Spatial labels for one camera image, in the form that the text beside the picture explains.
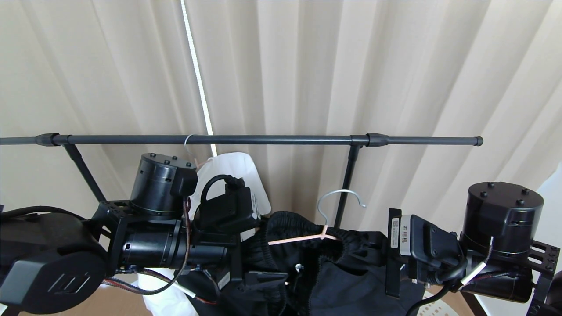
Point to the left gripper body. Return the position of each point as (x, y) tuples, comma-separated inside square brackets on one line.
[(228, 259)]

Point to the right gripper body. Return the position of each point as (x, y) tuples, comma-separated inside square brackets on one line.
[(395, 254)]

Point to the black garment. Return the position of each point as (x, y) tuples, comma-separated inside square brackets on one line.
[(351, 281)]

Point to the pink clothes hanger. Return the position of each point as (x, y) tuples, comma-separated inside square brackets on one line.
[(324, 230), (189, 147)]

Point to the white printed t-shirt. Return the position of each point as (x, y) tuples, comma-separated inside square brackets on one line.
[(237, 171)]

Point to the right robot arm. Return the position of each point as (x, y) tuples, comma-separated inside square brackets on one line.
[(505, 219)]

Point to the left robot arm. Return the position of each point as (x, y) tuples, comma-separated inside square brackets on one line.
[(88, 250)]

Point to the white laundry basket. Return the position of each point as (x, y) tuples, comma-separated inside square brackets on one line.
[(432, 307)]

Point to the black clothes rack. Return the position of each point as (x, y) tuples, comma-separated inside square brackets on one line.
[(263, 139)]

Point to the beige curtain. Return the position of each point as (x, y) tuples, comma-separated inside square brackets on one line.
[(307, 66)]

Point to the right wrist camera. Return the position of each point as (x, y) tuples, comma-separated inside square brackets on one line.
[(426, 245)]

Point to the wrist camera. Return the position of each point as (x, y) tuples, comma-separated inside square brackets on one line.
[(228, 210), (426, 245)]

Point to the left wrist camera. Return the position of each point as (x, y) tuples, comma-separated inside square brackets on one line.
[(228, 210)]

